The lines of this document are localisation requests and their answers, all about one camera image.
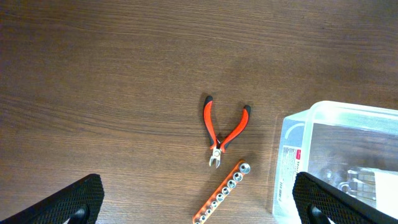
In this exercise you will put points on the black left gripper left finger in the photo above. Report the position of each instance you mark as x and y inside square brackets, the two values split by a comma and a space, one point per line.
[80, 202]

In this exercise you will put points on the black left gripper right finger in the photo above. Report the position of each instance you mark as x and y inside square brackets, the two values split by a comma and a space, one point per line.
[318, 202]

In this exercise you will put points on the orange handled cutting pliers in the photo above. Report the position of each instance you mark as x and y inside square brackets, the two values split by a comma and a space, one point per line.
[218, 147]

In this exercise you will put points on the clear plastic container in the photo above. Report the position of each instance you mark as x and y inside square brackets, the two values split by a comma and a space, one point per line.
[351, 147]

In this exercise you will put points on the orange socket bit rail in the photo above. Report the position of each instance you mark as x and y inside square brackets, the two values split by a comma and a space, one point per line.
[224, 189]

